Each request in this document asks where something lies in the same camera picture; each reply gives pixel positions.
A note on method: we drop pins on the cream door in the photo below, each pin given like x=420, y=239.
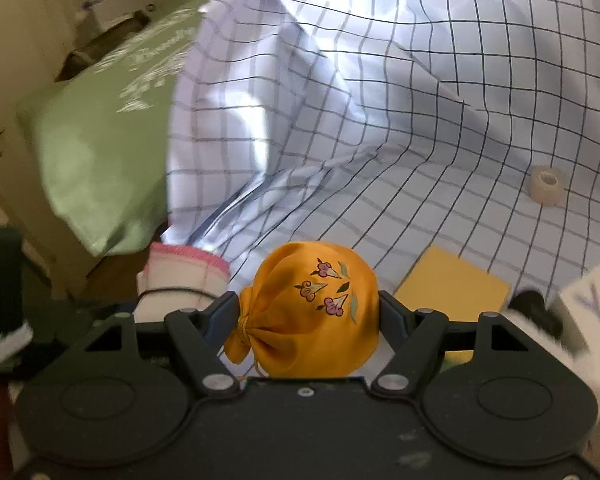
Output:
x=0, y=175

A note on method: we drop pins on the white cloth with pink edge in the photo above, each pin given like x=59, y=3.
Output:
x=180, y=270

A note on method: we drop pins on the small black object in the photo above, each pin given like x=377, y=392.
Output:
x=532, y=305

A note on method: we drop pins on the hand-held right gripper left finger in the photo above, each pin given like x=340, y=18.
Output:
x=227, y=311

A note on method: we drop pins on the beige tape roll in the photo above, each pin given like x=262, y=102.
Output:
x=546, y=185

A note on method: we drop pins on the yellow flat box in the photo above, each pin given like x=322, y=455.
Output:
x=450, y=285

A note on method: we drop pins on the white open drawer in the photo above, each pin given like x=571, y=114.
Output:
x=125, y=5

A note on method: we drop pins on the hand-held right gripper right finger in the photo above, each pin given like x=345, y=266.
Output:
x=387, y=311

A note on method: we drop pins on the white plush toy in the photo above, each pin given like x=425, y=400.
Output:
x=535, y=334

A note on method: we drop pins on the blue checked bed sheet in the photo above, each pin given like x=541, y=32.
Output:
x=380, y=135

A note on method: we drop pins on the green printed pillow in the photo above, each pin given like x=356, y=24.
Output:
x=95, y=160

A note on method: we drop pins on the white rectangular box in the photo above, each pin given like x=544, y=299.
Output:
x=595, y=340

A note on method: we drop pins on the wooden bed frame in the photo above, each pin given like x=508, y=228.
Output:
x=80, y=62

